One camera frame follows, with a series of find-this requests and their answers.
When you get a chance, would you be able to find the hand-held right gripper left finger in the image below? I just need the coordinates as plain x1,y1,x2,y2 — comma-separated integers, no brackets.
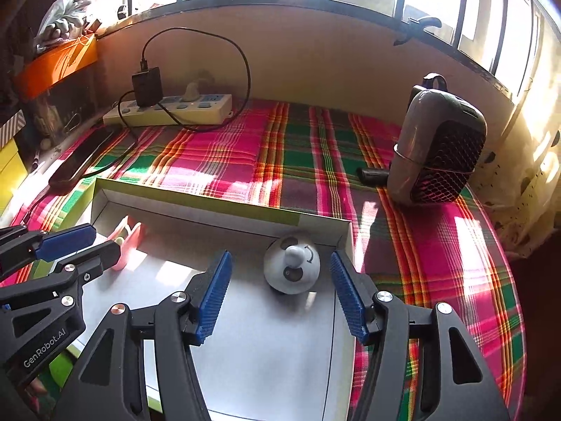
53,250,233,421

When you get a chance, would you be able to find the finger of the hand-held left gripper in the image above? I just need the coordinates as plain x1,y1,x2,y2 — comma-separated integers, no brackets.
0,240,122,312
0,223,97,275

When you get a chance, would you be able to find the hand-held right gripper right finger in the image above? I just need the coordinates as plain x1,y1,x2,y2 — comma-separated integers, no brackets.
330,251,511,421

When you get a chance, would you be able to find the pink plastic clip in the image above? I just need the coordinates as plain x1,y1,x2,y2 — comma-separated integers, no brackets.
109,216,146,271

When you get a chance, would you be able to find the white dome toy grey knob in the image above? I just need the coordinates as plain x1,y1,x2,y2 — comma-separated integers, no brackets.
263,234,320,294

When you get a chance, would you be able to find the white cardboard box green rim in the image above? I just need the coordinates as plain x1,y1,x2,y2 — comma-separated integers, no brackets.
37,178,356,421

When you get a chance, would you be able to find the black smartphone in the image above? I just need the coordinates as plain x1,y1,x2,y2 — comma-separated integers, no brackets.
48,125,121,194

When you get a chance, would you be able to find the yellow box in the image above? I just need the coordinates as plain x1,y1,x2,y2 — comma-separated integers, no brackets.
0,138,22,211

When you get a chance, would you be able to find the small black object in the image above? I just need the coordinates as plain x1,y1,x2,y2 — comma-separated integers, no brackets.
357,167,391,186

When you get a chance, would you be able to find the patterned box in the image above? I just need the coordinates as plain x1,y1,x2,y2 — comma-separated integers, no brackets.
0,112,27,141

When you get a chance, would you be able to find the plaid cloth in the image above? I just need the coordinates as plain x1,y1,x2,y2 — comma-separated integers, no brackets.
0,99,527,421

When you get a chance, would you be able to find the cream power strip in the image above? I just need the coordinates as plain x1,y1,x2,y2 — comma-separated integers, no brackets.
102,93,233,127

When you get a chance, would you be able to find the grey heater with mesh grille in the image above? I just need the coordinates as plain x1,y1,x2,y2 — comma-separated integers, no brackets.
387,88,488,207

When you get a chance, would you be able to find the black charger adapter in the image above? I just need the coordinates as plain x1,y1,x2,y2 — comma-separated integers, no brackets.
131,68,164,108

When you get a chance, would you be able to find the orange box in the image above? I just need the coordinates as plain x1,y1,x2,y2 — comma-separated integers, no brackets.
13,34,99,101

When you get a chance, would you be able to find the cream dotted curtain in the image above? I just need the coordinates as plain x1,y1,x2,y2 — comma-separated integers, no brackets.
473,9,561,259

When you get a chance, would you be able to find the plastic bag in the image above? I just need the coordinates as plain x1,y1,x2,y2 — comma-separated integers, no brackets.
35,0,95,49

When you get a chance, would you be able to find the black window hook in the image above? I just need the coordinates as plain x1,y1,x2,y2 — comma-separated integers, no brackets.
393,16,442,47

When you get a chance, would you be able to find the black charger cable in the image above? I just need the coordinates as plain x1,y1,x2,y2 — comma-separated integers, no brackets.
81,27,252,180

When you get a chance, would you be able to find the black window frame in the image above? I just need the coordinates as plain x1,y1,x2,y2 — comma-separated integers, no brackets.
88,0,561,110

